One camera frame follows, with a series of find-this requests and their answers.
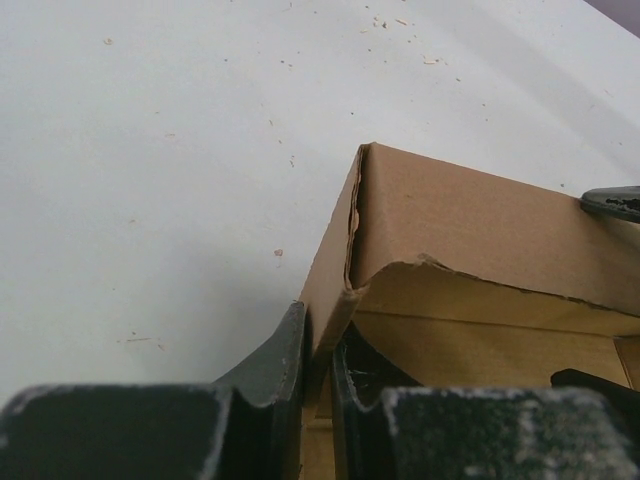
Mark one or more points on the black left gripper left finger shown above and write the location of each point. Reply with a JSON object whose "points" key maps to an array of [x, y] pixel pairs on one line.
{"points": [[245, 425]]}

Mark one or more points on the brown cardboard box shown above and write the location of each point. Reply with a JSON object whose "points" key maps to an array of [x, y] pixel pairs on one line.
{"points": [[465, 279]]}

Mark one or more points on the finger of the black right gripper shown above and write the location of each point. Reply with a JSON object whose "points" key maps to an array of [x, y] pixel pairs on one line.
{"points": [[621, 202]]}

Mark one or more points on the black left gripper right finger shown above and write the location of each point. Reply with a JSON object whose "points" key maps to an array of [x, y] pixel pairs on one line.
{"points": [[386, 425]]}

